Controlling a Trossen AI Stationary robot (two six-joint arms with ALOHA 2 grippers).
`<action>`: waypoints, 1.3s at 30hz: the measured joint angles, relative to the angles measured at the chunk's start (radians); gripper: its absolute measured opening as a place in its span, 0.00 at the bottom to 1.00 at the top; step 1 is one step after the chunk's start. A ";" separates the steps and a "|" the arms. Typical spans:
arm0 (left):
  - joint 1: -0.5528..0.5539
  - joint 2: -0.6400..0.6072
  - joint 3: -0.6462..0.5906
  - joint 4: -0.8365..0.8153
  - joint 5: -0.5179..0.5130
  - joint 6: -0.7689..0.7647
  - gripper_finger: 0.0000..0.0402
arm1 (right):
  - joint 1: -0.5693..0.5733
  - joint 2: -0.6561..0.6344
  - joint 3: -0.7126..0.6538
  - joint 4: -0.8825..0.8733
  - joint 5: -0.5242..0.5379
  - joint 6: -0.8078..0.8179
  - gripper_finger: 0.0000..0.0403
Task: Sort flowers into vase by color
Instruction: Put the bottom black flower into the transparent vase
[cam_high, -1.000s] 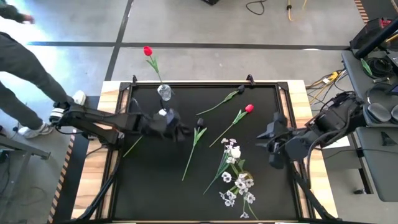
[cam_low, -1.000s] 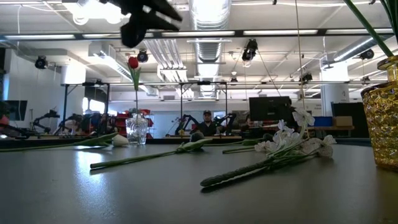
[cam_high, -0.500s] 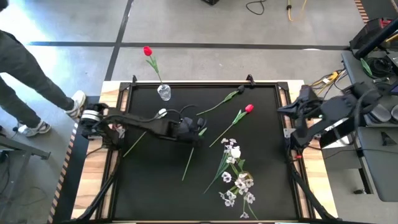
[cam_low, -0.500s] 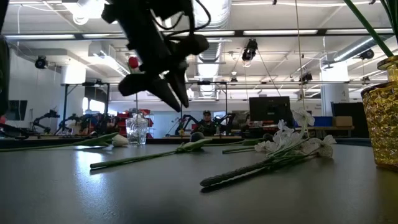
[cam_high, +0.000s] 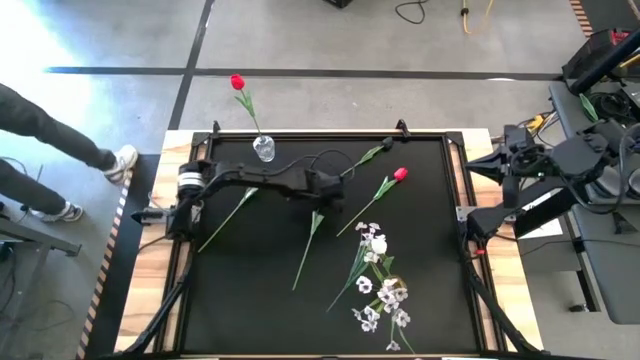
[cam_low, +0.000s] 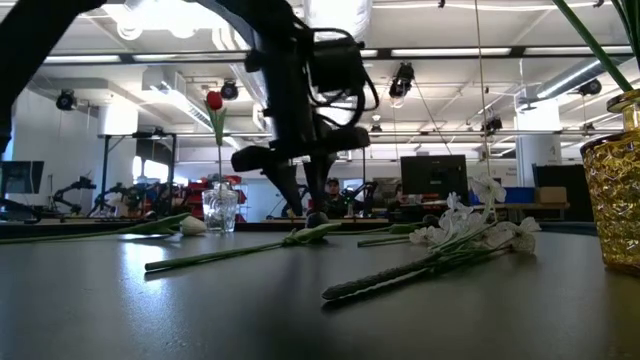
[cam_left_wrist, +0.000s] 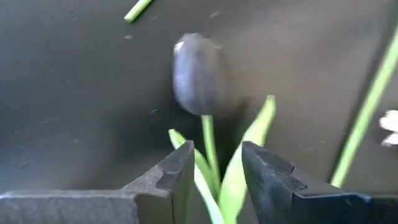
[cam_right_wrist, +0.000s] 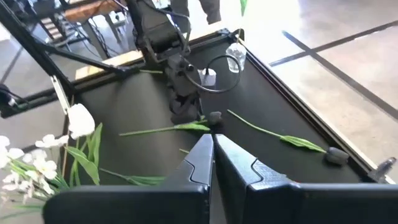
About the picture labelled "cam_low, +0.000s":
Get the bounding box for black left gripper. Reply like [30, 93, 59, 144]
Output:
[230, 64, 372, 218]

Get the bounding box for white artificial tulip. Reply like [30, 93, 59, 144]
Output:
[551, 0, 635, 94]
[0, 212, 208, 246]

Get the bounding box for white artificial blossom spray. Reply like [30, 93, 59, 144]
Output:
[321, 173, 543, 303]

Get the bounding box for clear glass vase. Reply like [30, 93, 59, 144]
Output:
[201, 182, 239, 234]

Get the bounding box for gold textured glass vase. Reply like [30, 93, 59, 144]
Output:
[579, 89, 640, 275]

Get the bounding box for person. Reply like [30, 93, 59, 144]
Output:
[322, 177, 354, 220]

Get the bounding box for red tool cart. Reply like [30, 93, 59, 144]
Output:
[185, 174, 250, 224]

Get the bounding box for rig beam with light strips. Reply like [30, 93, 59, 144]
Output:
[42, 46, 634, 65]

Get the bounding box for thin vertical pole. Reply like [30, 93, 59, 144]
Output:
[473, 0, 496, 221]

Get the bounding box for blue plastic bin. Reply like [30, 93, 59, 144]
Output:
[467, 187, 536, 206]

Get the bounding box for white round pillar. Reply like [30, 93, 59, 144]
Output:
[514, 102, 564, 189]

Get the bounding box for wooden background table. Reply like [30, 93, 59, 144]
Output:
[397, 201, 571, 221]

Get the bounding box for brown cardboard box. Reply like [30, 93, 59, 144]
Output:
[534, 186, 569, 205]

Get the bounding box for dark partition panel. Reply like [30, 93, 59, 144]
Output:
[531, 163, 594, 223]

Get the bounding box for dark flat screen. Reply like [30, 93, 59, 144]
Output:
[0, 160, 45, 196]

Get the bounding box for dark green flower stems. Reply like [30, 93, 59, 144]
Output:
[612, 0, 640, 91]

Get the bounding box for black frame stand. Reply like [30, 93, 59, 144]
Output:
[97, 130, 179, 221]
[287, 130, 369, 221]

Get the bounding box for black left wrist camera cable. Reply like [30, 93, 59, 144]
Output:
[302, 27, 380, 129]

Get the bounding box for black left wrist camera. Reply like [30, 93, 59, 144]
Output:
[308, 35, 367, 97]

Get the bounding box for white rectangular air duct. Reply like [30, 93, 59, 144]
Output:
[142, 67, 254, 154]

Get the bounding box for round silver ventilation duct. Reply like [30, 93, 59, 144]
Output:
[304, 0, 374, 101]

